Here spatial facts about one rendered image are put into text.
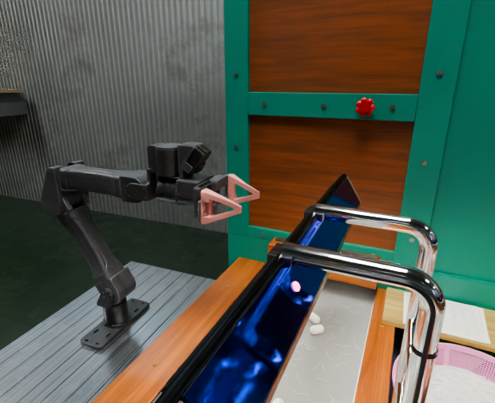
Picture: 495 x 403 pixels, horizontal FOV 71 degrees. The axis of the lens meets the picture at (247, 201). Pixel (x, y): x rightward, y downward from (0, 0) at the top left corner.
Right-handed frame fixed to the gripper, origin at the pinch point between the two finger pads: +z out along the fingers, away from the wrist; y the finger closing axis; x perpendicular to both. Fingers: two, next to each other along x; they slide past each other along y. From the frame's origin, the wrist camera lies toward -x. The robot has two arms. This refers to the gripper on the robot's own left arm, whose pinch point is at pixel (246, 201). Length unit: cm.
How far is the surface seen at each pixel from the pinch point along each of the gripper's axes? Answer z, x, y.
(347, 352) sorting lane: 22.3, 33.0, 4.1
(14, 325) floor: -156, 109, 41
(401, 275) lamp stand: 27.3, -4.7, -26.9
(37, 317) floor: -151, 109, 52
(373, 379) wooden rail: 27.7, 30.4, -4.2
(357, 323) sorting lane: 23.3, 33.0, 14.8
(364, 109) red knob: 18.3, -16.4, 27.7
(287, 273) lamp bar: 15.9, -2.8, -27.9
